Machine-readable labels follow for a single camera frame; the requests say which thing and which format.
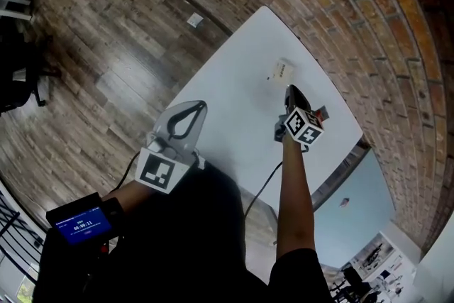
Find white sachet packet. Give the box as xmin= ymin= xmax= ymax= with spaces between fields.
xmin=267 ymin=57 xmax=295 ymax=84

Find person's left forearm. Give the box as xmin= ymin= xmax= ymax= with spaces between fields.
xmin=102 ymin=180 xmax=160 ymax=210

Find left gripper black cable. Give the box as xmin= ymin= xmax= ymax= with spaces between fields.
xmin=116 ymin=150 xmax=143 ymax=189

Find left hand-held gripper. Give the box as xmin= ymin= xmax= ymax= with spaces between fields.
xmin=134 ymin=101 xmax=208 ymax=194

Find black wrist screen device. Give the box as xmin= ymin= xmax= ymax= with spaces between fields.
xmin=45 ymin=193 xmax=125 ymax=246

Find small red square packet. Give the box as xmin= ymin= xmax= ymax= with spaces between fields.
xmin=314 ymin=104 xmax=331 ymax=121

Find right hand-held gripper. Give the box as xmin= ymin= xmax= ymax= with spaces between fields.
xmin=273 ymin=84 xmax=326 ymax=146

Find black metal railing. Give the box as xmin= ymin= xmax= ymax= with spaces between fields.
xmin=0 ymin=194 xmax=47 ymax=281

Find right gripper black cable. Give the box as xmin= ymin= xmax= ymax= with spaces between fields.
xmin=244 ymin=159 xmax=284 ymax=221

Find black mesh office chair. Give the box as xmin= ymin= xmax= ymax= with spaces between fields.
xmin=331 ymin=265 xmax=377 ymax=303

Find person's black clothing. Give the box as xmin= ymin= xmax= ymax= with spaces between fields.
xmin=31 ymin=166 xmax=334 ymax=303

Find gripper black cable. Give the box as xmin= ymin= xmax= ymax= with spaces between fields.
xmin=244 ymin=159 xmax=284 ymax=221
xmin=116 ymin=150 xmax=143 ymax=189

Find person's right forearm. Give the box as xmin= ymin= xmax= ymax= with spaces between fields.
xmin=276 ymin=138 xmax=316 ymax=260

